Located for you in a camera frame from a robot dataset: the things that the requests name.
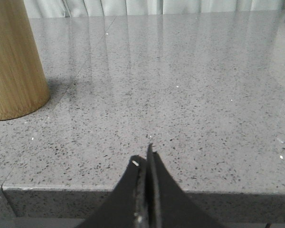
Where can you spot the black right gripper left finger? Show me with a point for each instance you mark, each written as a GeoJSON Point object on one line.
{"type": "Point", "coordinates": [126, 205]}

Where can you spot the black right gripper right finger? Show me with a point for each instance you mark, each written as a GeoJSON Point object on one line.
{"type": "Point", "coordinates": [169, 206]}

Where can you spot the bamboo cylinder holder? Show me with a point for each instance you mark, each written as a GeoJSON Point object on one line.
{"type": "Point", "coordinates": [23, 87]}

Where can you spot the white curtain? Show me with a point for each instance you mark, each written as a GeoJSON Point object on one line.
{"type": "Point", "coordinates": [95, 8]}

